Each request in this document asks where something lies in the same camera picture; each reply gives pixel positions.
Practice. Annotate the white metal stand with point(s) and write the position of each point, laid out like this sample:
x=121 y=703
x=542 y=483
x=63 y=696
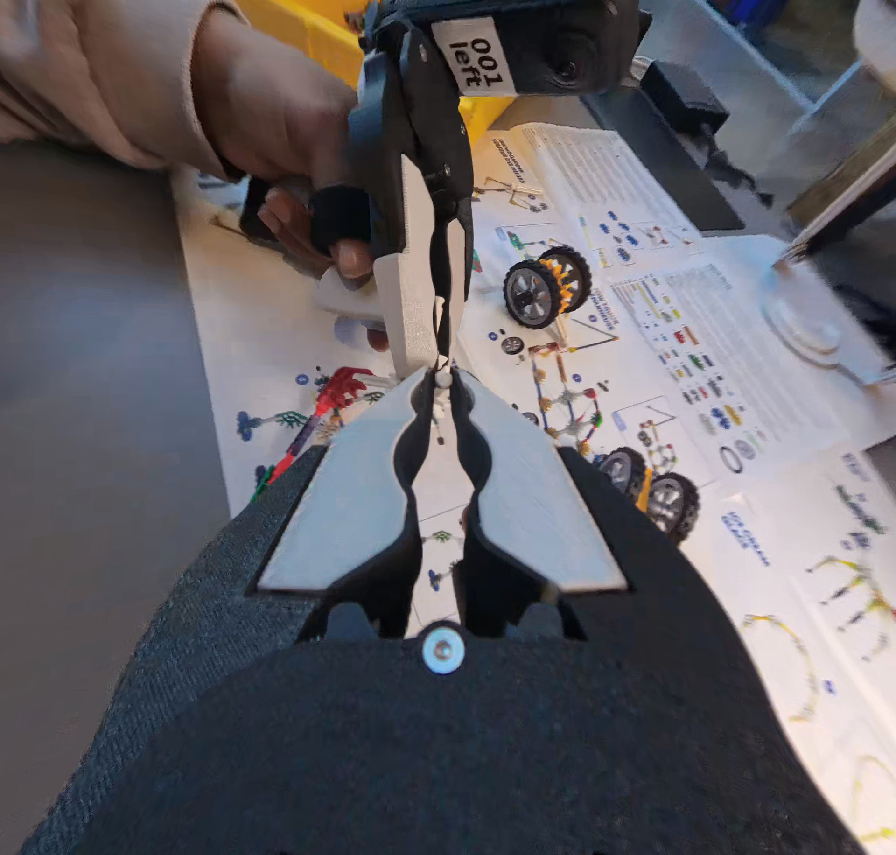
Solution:
x=805 y=330

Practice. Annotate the black power adapter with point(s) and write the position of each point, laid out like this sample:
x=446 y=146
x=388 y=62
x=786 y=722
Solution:
x=682 y=95

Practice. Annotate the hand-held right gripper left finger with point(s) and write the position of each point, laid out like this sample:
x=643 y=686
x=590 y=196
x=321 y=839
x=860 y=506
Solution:
x=350 y=512

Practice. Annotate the red connector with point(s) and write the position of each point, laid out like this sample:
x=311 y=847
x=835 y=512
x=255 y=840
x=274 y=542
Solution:
x=343 y=386

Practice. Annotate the purple connector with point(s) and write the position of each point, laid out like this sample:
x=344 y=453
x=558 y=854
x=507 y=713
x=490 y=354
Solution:
x=308 y=435

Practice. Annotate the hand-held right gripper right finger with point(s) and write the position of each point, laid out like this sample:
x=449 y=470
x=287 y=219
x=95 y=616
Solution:
x=539 y=519

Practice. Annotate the black flat panel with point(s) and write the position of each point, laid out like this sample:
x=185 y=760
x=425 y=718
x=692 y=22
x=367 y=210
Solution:
x=665 y=183

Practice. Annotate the white printed instruction sheet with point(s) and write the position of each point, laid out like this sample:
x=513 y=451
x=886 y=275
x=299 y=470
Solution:
x=735 y=659

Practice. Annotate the person's left hand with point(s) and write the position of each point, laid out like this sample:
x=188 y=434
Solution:
x=280 y=113

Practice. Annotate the green connector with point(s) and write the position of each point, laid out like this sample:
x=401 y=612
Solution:
x=262 y=480

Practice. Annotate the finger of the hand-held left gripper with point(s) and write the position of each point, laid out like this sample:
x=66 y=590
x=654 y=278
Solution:
x=413 y=309
x=456 y=274

